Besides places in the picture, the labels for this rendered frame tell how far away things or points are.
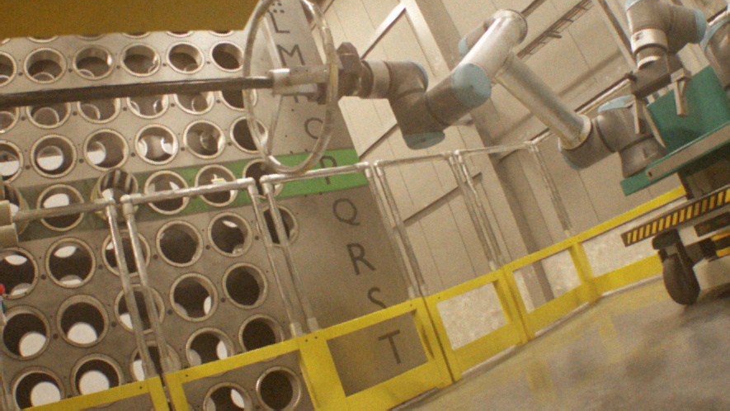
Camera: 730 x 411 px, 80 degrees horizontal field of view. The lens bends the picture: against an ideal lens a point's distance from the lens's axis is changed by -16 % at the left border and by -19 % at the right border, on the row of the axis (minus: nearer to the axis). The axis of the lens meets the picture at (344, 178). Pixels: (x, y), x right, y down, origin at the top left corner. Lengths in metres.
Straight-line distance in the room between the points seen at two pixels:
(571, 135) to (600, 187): 6.40
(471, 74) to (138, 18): 0.92
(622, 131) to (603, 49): 6.28
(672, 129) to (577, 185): 6.55
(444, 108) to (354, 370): 2.02
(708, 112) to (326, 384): 1.63
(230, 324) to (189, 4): 2.47
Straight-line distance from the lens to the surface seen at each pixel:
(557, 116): 1.84
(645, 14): 1.37
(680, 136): 1.97
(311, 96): 1.13
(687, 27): 1.43
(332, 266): 2.95
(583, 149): 1.94
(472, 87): 1.07
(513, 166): 9.17
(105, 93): 0.93
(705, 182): 2.01
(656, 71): 1.29
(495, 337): 2.40
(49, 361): 2.52
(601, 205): 8.32
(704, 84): 1.92
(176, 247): 3.32
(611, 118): 1.93
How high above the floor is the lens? 0.36
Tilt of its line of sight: 16 degrees up
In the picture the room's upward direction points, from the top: 20 degrees counter-clockwise
